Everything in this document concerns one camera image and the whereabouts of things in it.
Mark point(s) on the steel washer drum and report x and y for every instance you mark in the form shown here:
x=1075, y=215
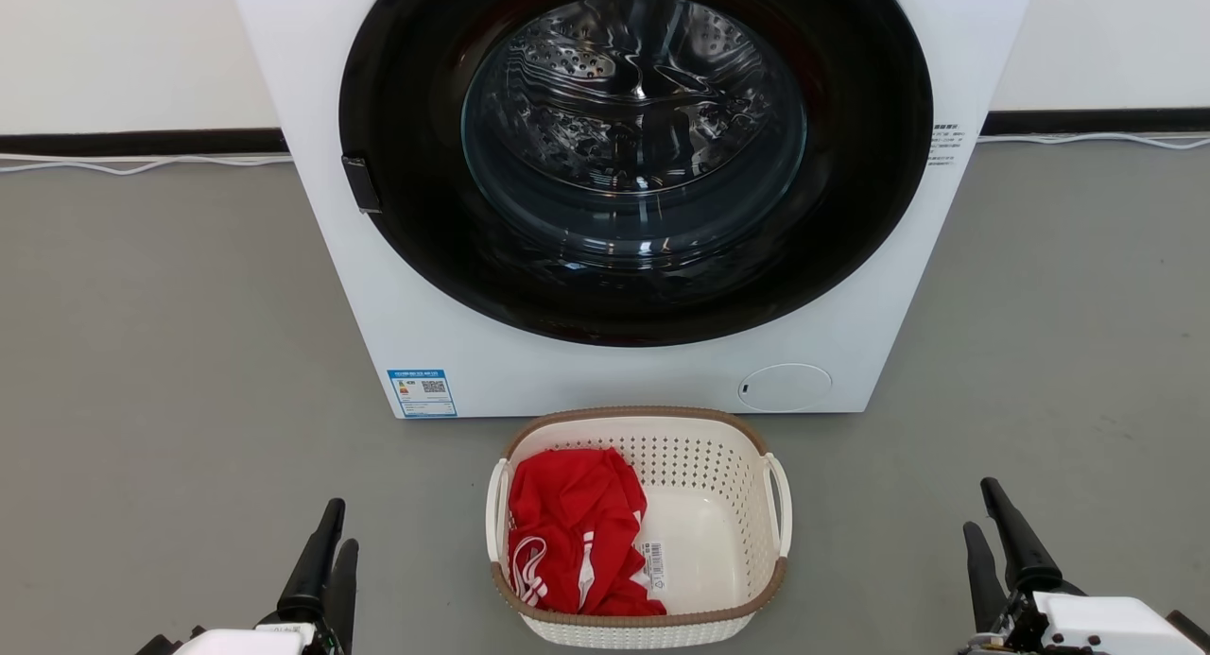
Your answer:
x=633, y=116

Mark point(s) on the small black text sticker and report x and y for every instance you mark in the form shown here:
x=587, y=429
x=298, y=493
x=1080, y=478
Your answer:
x=943, y=145

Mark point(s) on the blue energy label sticker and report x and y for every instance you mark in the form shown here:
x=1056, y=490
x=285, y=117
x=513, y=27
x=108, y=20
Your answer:
x=422, y=393

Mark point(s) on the cream perforated laundry basket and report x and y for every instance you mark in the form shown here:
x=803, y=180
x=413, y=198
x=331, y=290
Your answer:
x=704, y=532

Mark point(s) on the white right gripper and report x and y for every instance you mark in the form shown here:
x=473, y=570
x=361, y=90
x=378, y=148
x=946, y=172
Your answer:
x=1097, y=627

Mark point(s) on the white front-load washing machine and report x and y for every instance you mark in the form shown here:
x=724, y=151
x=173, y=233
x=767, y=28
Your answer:
x=378, y=334

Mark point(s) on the white barcode label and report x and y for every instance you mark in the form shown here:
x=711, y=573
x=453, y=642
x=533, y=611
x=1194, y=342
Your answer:
x=653, y=566

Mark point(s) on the round black washer door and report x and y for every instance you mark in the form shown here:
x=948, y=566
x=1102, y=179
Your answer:
x=406, y=230

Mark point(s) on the red garment with white stripes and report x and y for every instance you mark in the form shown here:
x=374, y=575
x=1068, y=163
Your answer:
x=567, y=513

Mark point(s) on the round white filter cover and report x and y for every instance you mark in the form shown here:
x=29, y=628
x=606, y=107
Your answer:
x=785, y=387

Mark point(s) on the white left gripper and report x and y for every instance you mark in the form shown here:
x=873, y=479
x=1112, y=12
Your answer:
x=246, y=640

